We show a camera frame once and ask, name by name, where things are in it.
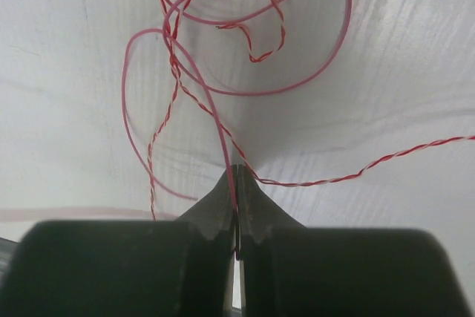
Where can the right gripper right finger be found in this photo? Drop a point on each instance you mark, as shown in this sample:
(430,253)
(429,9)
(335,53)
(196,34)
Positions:
(288,269)

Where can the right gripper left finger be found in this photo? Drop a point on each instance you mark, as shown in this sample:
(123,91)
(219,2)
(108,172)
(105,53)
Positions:
(180,267)

